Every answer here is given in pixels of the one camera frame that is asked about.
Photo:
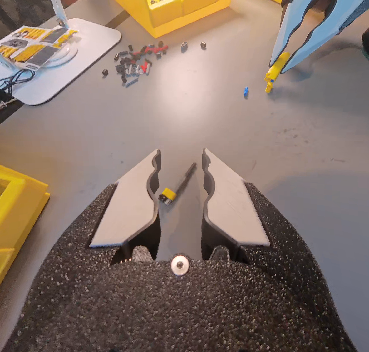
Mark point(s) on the grey axle pin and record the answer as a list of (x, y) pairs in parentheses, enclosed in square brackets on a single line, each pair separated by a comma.
[(186, 176)]

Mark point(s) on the small screwdriver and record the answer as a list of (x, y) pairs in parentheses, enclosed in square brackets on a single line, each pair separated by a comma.
[(5, 104)]

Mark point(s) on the grey desk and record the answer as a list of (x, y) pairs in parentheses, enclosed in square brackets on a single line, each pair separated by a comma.
[(201, 112)]

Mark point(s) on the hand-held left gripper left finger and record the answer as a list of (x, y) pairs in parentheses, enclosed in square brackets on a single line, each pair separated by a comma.
[(126, 213)]

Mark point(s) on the grey connector piece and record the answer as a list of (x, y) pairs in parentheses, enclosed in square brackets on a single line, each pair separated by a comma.
[(184, 46)]

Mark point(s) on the yellow curved claw piece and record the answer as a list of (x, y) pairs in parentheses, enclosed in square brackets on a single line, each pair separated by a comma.
[(278, 66)]

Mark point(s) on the yellow bin with toy vehicle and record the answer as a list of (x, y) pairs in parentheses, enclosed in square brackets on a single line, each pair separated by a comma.
[(20, 213)]

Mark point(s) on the pile of loose building pieces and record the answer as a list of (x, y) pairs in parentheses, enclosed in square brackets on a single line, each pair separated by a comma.
[(138, 63)]

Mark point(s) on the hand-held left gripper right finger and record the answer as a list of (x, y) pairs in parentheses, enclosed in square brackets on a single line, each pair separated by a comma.
[(233, 213)]

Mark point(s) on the white book stand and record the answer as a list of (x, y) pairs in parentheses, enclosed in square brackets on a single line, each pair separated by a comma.
[(92, 40)]

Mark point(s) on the yellow printed leaflet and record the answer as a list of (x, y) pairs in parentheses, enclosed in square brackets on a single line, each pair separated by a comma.
[(28, 49)]

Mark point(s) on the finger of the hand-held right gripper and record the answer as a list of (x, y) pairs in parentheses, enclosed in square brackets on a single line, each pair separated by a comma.
[(340, 14), (297, 11)]

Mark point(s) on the yellow bin with small pieces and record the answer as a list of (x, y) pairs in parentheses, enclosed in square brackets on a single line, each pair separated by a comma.
[(187, 14)]

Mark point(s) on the white round disc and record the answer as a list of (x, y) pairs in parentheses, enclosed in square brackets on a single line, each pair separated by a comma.
[(70, 53)]

